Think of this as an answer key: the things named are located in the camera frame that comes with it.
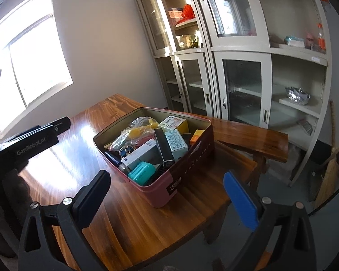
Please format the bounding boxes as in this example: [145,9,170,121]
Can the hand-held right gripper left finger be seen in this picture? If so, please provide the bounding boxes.
[17,170,112,271]

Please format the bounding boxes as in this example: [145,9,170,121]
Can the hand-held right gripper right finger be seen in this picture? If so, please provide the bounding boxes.
[223,171,318,271]

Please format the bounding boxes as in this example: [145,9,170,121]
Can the teal floss container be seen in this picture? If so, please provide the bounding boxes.
[128,161,156,187]

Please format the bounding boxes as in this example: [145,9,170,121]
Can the pink tin box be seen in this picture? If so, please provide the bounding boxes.
[93,107,214,209]

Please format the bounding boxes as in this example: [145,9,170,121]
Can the clear bag of yellow toys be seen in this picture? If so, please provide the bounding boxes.
[109,117,160,151]

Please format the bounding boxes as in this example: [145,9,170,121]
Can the teal cardboard box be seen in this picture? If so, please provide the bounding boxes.
[164,129,189,163]

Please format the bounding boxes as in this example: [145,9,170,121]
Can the black lipstick case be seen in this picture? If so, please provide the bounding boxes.
[153,128,176,170]

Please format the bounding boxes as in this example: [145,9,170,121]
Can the wooden desktop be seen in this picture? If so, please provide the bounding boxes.
[17,94,257,271]

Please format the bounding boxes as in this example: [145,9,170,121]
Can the person's left hand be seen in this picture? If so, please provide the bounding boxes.
[0,148,31,232]

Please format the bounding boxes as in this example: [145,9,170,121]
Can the white medicine box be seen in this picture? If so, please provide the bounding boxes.
[121,138,161,170]

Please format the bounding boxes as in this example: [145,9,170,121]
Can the small orange box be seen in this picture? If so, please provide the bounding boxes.
[190,129,205,144]

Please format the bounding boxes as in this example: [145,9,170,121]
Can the straw broom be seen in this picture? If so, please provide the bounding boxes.
[313,100,339,210]

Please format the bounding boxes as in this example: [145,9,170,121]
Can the window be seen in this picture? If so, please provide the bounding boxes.
[0,0,74,139]

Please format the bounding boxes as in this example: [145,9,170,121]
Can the white and yellow box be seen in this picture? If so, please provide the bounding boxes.
[158,115,188,134]

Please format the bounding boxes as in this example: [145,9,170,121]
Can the crumpled foil tray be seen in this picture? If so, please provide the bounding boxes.
[285,87,311,105]

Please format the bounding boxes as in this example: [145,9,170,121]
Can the grey glass door cabinet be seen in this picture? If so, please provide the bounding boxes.
[134,0,332,187]

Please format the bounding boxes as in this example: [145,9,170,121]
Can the light blue packet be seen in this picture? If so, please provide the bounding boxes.
[284,35,305,47]

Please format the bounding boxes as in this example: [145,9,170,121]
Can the clear glass jar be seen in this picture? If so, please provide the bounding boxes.
[176,35,193,48]

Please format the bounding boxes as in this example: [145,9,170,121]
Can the orange bottle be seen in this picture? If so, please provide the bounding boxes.
[317,24,326,50]

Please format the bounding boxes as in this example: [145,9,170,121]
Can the red plastic bag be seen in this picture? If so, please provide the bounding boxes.
[181,4,195,20]

